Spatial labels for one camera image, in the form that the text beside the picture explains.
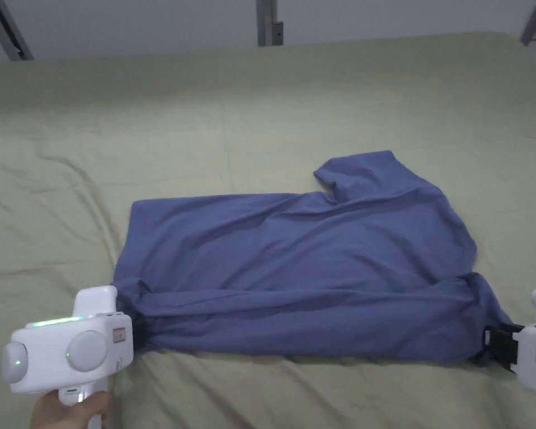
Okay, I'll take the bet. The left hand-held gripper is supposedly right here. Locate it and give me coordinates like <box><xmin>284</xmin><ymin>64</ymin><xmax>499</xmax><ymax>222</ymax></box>
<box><xmin>1</xmin><ymin>285</ymin><xmax>146</xmax><ymax>429</ymax></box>

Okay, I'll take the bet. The dark blue shirt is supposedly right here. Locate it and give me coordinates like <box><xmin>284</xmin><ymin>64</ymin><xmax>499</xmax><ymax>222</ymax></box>
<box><xmin>111</xmin><ymin>150</ymin><xmax>515</xmax><ymax>364</ymax></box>

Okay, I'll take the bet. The person's left hand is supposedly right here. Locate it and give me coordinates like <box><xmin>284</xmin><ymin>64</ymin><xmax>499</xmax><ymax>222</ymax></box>
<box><xmin>30</xmin><ymin>387</ymin><xmax>113</xmax><ymax>429</ymax></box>

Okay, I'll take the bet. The bed with pale green sheet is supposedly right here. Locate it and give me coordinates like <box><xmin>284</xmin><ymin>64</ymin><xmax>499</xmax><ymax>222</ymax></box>
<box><xmin>0</xmin><ymin>31</ymin><xmax>536</xmax><ymax>429</ymax></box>

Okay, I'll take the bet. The grey metal post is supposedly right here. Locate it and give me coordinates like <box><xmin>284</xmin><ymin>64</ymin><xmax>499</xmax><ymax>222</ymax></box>
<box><xmin>520</xmin><ymin>0</ymin><xmax>536</xmax><ymax>45</ymax></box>
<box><xmin>256</xmin><ymin>0</ymin><xmax>284</xmax><ymax>46</ymax></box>
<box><xmin>0</xmin><ymin>0</ymin><xmax>34</xmax><ymax>61</ymax></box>

